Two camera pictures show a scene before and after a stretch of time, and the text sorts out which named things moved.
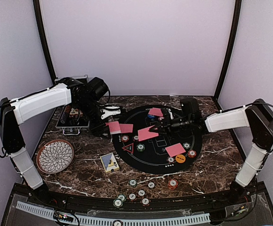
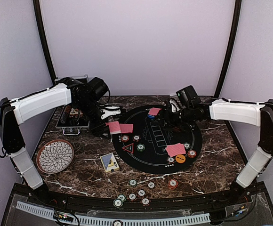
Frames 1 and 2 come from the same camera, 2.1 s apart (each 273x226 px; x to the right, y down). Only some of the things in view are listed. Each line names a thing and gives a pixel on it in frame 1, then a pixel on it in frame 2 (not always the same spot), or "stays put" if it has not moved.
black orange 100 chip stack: [151, 184] stays put
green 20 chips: [140, 147] stays put
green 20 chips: [186, 145] stays put
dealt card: [156, 111] stays put
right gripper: [166, 125] -> [169, 119]
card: [144, 134] -> [177, 143]
